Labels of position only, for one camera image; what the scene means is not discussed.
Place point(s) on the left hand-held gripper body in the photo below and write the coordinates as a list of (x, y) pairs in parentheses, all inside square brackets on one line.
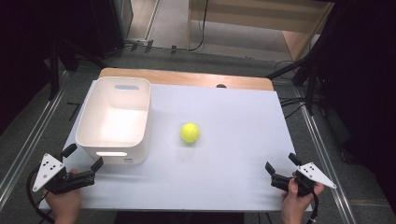
[(46, 169)]

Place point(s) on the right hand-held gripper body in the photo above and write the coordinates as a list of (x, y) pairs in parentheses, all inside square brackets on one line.
[(313, 174)]

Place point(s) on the white plastic bin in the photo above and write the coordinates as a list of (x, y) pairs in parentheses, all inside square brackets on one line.
[(115, 127)]

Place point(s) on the yellow tennis ball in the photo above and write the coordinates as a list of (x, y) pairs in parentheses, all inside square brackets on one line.
[(190, 132)]

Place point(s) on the person's right hand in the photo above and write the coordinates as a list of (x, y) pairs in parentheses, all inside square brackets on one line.
[(294, 203)]

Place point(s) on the person's left hand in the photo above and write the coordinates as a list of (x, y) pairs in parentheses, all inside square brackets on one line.
[(63, 205)]

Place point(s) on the white table mat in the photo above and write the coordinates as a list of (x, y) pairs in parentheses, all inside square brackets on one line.
[(236, 124)]

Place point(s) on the black metal stand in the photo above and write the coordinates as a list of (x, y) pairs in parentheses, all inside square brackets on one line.
[(54, 77), (310, 88)]

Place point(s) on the dark cabinet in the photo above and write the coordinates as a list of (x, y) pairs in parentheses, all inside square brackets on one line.
[(107, 28)]

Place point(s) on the light wooden shelf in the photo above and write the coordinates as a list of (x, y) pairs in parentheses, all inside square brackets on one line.
[(249, 9)]

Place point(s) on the metal floor rail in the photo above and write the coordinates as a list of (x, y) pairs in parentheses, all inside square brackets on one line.
[(322, 155), (31, 137)]

